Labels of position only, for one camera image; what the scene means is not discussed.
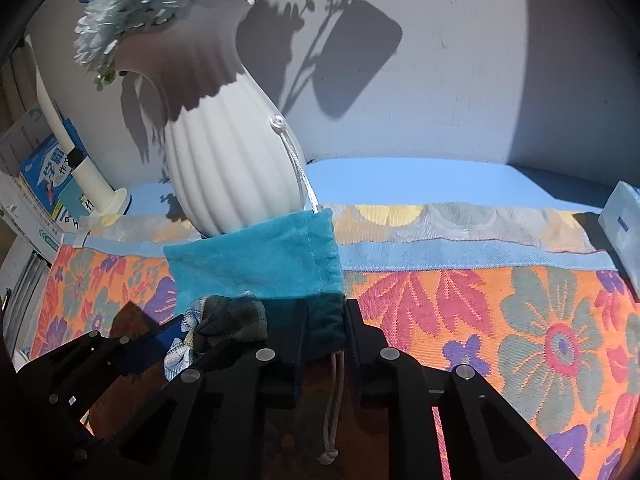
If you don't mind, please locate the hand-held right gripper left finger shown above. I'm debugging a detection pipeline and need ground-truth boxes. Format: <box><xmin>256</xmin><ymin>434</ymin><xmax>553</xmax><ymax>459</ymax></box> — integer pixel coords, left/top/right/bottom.
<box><xmin>100</xmin><ymin>297</ymin><xmax>308</xmax><ymax>480</ymax></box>

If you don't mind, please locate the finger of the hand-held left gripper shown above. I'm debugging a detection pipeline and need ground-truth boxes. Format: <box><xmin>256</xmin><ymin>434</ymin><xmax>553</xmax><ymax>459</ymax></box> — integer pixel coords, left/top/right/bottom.
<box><xmin>15</xmin><ymin>315</ymin><xmax>183</xmax><ymax>461</ymax></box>

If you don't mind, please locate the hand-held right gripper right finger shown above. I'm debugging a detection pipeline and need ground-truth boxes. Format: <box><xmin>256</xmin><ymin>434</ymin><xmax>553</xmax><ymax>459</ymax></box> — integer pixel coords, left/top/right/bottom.
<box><xmin>345</xmin><ymin>299</ymin><xmax>576</xmax><ymax>480</ymax></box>

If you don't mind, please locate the plaid fabric bow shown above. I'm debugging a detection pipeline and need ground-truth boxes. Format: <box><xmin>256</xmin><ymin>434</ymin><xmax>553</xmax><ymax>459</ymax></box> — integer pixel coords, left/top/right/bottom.
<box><xmin>162</xmin><ymin>291</ymin><xmax>268</xmax><ymax>382</ymax></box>

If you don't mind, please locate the teal drawstring pouch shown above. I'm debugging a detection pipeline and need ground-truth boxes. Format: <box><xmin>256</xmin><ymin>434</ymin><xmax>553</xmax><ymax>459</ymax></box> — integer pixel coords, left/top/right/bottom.
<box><xmin>164</xmin><ymin>115</ymin><xmax>347</xmax><ymax>466</ymax></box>

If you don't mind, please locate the floral woven cloth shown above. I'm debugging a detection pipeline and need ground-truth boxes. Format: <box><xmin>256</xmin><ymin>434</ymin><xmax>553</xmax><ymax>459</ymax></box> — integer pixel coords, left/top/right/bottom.
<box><xmin>30</xmin><ymin>202</ymin><xmax>640</xmax><ymax>480</ymax></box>

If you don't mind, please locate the white plastic stand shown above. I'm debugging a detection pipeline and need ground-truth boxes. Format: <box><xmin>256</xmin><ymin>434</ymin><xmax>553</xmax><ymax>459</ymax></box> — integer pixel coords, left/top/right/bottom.
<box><xmin>22</xmin><ymin>35</ymin><xmax>132</xmax><ymax>217</ymax></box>

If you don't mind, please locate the white printed box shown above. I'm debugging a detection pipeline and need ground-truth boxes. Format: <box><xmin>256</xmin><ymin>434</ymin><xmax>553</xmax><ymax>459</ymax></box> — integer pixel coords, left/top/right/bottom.
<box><xmin>0</xmin><ymin>105</ymin><xmax>66</xmax><ymax>261</ymax></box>

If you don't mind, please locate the blue white tissue packet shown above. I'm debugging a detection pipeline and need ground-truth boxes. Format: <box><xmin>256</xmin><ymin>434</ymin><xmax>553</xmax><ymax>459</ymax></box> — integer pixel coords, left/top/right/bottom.
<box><xmin>597</xmin><ymin>180</ymin><xmax>640</xmax><ymax>291</ymax></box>

